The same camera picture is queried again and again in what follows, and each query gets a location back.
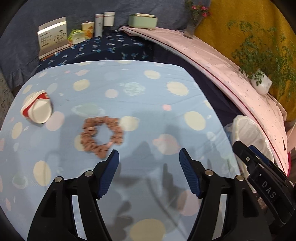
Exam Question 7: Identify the dark red scrunchie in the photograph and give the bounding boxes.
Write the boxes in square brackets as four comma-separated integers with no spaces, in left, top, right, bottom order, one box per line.
[80,116,123,160]

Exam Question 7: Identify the round red white paper cup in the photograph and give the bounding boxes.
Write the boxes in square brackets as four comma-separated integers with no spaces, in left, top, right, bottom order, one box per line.
[21,90,53,124]

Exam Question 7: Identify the white lined trash bin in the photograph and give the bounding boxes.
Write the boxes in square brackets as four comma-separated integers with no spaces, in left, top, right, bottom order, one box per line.
[223,115,274,193]

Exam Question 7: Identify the pink bed sheet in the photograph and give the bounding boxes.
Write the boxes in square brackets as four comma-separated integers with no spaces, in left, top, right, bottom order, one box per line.
[120,26,290,174]

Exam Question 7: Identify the light blue dotted tablecloth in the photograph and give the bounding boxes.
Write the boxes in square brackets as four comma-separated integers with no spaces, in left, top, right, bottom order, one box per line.
[1,61,239,240]

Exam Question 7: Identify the potted green plant white pot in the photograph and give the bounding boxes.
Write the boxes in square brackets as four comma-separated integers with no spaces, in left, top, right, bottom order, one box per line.
[227,20,295,97]

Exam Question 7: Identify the yellow hanging cloth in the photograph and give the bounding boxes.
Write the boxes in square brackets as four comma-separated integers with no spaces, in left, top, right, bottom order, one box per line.
[195,1,295,121]

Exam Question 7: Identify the white open gift box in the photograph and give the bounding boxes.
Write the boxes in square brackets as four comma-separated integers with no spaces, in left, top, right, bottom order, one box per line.
[37,16,71,60]

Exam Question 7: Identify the green white small packet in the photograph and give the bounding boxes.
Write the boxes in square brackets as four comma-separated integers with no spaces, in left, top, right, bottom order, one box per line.
[68,30,85,45]

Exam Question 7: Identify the navy floral cloth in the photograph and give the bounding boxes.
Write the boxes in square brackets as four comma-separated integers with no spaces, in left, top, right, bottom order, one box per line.
[36,31,153,73]

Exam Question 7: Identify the glass vase pink flowers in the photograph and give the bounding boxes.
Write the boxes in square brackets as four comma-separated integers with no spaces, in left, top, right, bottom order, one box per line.
[184,0,211,39]

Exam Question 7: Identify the orange patterned small box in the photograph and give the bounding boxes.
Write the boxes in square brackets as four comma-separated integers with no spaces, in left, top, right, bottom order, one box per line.
[81,21,94,40]

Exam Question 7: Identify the blue grey hanging blanket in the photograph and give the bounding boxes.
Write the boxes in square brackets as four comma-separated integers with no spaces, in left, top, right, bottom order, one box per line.
[1,0,188,89]

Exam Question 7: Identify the tall white tube bottle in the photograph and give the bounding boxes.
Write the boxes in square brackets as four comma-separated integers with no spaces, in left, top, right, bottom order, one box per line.
[94,14,104,37]

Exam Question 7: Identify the white cylindrical jar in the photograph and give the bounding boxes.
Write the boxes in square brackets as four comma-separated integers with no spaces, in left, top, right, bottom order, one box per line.
[103,11,115,27]

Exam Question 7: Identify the mint green tissue box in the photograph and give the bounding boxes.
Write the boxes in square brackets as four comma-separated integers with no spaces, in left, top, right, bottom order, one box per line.
[128,13,158,29]

